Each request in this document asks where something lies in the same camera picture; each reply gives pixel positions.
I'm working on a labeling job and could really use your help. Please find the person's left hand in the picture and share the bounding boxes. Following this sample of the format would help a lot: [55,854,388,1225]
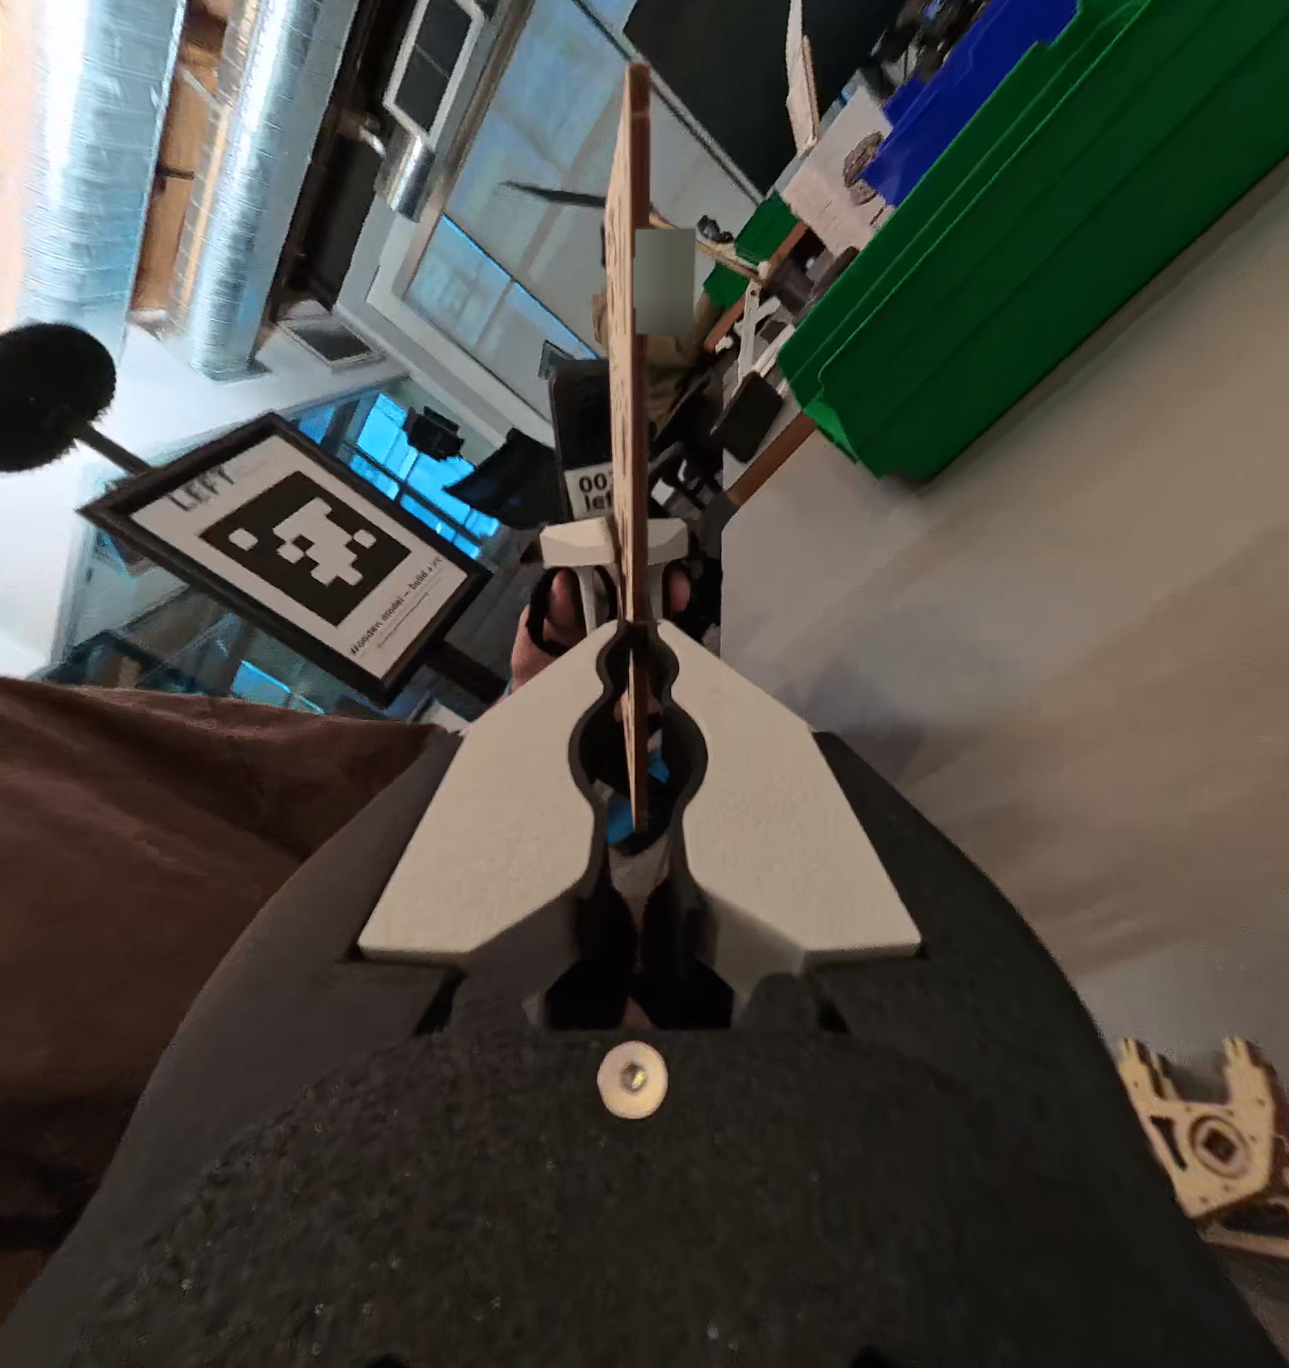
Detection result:
[507,566,696,697]

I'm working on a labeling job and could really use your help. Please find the thin wooden parts sheet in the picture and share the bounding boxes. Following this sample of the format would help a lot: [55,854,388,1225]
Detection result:
[602,63,657,835]

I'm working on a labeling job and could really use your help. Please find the wooden model assembly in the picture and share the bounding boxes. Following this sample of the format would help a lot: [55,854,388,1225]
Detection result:
[1115,1036,1289,1297]

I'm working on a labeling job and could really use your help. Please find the black office chair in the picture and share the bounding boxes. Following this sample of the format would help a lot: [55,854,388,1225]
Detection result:
[649,375,787,517]

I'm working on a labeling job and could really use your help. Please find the green stacked plastic bins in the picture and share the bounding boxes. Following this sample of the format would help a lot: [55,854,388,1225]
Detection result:
[702,0,1289,485]

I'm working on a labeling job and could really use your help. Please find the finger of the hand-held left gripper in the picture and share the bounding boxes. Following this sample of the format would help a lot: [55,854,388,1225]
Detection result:
[539,519,615,644]
[643,519,700,623]

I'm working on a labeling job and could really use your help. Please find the silver ventilation duct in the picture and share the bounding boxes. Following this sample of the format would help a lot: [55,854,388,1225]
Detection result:
[19,0,187,335]
[187,0,359,383]

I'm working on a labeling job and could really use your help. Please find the blue plastic bin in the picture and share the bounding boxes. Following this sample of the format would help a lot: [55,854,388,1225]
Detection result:
[863,0,1084,205]

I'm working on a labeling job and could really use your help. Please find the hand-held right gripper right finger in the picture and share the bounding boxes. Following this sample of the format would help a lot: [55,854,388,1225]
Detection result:
[641,623,922,1022]

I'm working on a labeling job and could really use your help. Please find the black fuzzy microphone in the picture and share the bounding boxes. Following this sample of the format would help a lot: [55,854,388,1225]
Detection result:
[0,320,153,477]

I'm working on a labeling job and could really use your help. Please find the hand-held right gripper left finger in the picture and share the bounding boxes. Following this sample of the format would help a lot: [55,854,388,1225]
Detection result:
[358,617,638,1030]

